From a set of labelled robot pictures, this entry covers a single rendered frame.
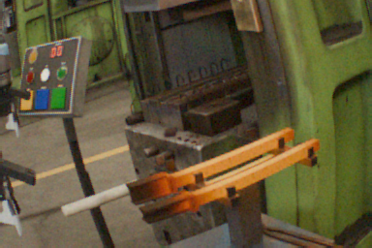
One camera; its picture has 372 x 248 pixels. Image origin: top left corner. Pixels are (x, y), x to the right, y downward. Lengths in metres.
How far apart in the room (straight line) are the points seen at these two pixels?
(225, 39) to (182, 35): 0.18
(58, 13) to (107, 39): 0.72
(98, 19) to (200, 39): 4.64
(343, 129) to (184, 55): 0.66
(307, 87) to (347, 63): 0.22
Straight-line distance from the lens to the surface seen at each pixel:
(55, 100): 2.30
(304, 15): 1.69
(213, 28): 2.32
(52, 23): 6.78
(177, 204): 1.24
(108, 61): 7.00
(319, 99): 1.74
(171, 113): 1.97
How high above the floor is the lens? 1.51
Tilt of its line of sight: 16 degrees down
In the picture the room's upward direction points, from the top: 11 degrees counter-clockwise
